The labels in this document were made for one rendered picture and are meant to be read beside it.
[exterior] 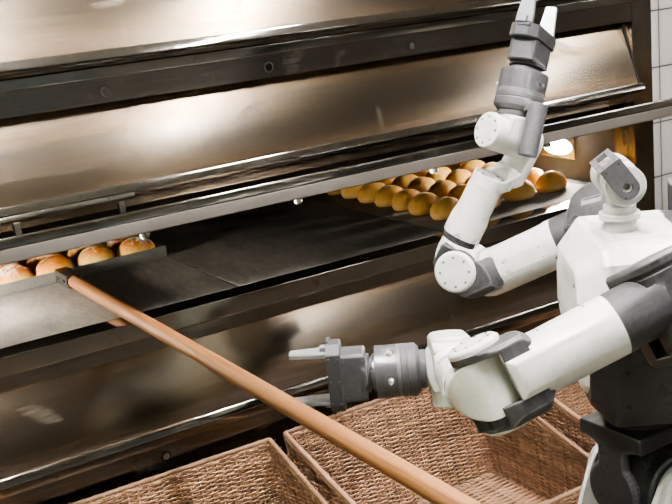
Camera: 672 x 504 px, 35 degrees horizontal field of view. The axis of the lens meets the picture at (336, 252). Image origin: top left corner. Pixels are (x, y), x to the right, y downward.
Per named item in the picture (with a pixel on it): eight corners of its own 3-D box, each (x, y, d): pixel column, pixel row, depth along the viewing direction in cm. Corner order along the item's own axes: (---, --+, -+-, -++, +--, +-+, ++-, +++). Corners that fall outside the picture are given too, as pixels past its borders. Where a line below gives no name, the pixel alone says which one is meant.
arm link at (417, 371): (403, 412, 169) (474, 407, 169) (397, 346, 169) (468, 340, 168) (403, 400, 181) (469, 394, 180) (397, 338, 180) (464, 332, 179)
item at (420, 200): (320, 194, 322) (318, 176, 321) (444, 166, 346) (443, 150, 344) (441, 223, 272) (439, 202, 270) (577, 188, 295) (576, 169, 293)
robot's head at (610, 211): (632, 204, 170) (630, 150, 168) (648, 219, 160) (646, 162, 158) (591, 208, 171) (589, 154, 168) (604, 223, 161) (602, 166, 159)
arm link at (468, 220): (474, 176, 200) (430, 263, 206) (461, 180, 191) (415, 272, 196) (523, 202, 197) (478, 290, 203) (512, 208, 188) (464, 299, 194)
